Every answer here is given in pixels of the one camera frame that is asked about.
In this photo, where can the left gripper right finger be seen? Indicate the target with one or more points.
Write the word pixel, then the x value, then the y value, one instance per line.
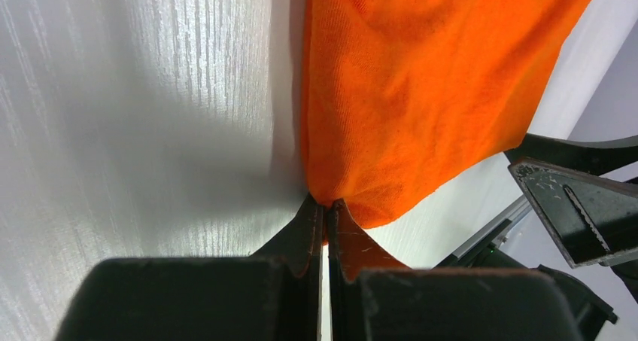
pixel 351 251

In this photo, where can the aluminium frame rail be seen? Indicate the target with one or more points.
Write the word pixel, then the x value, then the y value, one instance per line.
pixel 494 232

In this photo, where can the orange t-shirt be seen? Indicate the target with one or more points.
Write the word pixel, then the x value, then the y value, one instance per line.
pixel 401 96

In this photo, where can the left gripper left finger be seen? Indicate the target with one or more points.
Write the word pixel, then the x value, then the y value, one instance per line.
pixel 298 247

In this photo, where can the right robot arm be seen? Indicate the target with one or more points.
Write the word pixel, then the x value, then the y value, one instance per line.
pixel 552 302

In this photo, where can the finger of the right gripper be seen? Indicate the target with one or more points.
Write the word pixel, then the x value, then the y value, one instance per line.
pixel 590 219
pixel 595 158

